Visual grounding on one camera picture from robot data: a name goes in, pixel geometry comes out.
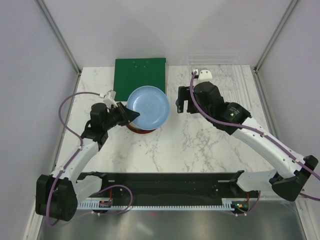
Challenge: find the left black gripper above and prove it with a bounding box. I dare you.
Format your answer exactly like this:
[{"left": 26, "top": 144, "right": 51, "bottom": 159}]
[{"left": 103, "top": 101, "right": 140, "bottom": 131}]

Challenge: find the dark red plate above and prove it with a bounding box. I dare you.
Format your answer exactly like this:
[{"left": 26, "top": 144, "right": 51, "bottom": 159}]
[{"left": 126, "top": 122, "right": 145, "bottom": 133}]

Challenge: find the blue plate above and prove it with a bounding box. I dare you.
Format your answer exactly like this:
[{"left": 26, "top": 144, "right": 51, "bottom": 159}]
[{"left": 126, "top": 85, "right": 170, "bottom": 131}]

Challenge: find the red and teal floral plate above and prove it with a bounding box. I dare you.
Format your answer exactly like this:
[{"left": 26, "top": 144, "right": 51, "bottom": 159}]
[{"left": 134, "top": 129, "right": 155, "bottom": 135}]

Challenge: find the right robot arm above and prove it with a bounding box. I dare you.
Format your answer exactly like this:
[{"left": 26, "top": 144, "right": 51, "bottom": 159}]
[{"left": 175, "top": 81, "right": 319, "bottom": 202}]

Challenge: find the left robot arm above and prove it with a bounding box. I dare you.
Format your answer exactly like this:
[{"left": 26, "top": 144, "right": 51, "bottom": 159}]
[{"left": 35, "top": 102, "right": 140, "bottom": 222}]

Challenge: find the clear dish rack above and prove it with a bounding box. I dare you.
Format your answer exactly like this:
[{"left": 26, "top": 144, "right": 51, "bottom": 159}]
[{"left": 187, "top": 53, "right": 252, "bottom": 111}]

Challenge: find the green board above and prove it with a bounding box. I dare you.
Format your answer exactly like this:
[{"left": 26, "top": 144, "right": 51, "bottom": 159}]
[{"left": 113, "top": 57, "right": 167, "bottom": 102}]

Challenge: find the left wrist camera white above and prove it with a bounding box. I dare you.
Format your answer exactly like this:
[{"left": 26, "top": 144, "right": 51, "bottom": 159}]
[{"left": 99, "top": 90, "right": 117, "bottom": 108}]

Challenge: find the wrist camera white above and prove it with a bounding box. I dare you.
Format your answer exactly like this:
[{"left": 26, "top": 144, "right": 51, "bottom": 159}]
[
  {"left": 191, "top": 68, "right": 213, "bottom": 84},
  {"left": 99, "top": 90, "right": 117, "bottom": 108}
]

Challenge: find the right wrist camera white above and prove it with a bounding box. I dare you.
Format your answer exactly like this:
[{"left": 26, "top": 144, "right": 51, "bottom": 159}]
[{"left": 191, "top": 68, "right": 213, "bottom": 84}]

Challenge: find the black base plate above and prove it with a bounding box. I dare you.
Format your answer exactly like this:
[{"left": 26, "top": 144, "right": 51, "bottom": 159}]
[{"left": 74, "top": 171, "right": 261, "bottom": 207}]

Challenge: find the left aluminium frame post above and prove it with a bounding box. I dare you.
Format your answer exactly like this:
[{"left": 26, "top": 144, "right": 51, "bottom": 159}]
[{"left": 35, "top": 0, "right": 82, "bottom": 76}]

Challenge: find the aluminium frame post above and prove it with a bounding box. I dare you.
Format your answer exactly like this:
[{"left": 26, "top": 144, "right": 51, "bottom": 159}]
[
  {"left": 35, "top": 0, "right": 82, "bottom": 76},
  {"left": 253, "top": 0, "right": 300, "bottom": 74}
]

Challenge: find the white cable duct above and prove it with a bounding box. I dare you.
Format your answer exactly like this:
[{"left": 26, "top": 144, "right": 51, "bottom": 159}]
[{"left": 77, "top": 198, "right": 251, "bottom": 213}]

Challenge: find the right aluminium frame post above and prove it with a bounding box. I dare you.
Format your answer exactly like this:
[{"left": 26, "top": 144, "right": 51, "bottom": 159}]
[{"left": 253, "top": 0, "right": 300, "bottom": 74}]

